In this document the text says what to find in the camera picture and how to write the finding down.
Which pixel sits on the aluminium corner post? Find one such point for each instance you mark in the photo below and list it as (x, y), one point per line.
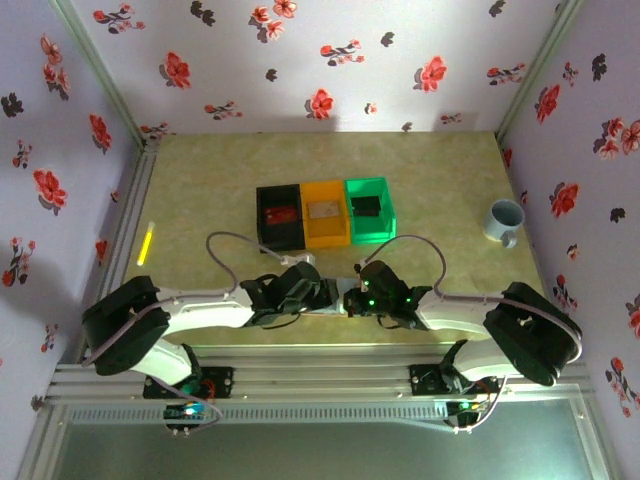
(95, 65)
(542, 60)

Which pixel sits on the short aluminium side rail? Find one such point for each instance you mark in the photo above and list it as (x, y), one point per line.
(132, 210)

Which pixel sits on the black plastic bin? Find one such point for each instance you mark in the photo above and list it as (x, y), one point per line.
(280, 240)

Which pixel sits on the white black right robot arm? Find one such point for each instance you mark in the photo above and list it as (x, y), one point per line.
(465, 312)

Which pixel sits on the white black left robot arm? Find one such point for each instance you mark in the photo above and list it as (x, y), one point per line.
(200, 312)

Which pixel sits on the grey-blue ceramic mug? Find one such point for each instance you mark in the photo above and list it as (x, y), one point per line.
(502, 220)

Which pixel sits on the black credit card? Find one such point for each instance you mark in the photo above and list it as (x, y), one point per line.
(366, 206)

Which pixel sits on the green controller circuit board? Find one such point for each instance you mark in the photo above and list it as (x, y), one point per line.
(465, 410)
(187, 412)

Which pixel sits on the yellow highlighter pen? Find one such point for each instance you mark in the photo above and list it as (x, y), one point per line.
(146, 245)

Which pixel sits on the green plastic bin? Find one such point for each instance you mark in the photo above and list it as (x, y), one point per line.
(372, 232)

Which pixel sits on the gold credit card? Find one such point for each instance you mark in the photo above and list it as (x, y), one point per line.
(323, 210)

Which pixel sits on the yellow plastic bin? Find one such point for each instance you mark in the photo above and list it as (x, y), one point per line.
(327, 235)

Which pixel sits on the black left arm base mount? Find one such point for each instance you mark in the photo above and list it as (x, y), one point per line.
(220, 382)

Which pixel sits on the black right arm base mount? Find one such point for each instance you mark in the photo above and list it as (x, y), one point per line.
(425, 380)

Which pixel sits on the long aluminium frame rail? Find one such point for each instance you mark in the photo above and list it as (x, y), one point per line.
(320, 370)

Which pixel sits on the red credit card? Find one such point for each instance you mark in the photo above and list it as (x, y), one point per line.
(281, 215)

